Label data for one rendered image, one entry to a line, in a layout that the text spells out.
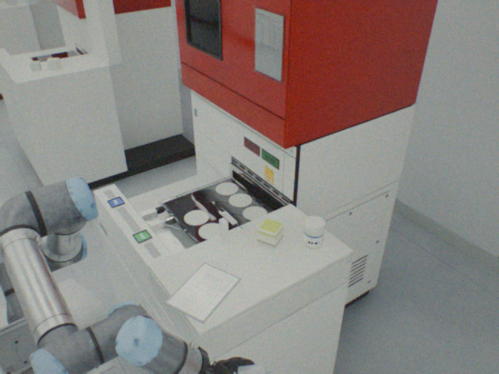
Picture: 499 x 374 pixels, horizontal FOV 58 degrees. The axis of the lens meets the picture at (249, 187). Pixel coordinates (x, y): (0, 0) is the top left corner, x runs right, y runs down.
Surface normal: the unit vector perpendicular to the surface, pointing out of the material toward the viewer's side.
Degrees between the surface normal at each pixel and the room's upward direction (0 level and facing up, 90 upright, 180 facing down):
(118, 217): 0
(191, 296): 0
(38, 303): 17
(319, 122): 90
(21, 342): 90
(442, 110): 90
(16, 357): 90
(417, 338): 0
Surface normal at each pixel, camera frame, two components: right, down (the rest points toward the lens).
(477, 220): -0.82, 0.32
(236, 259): 0.00, -0.83
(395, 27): 0.58, 0.46
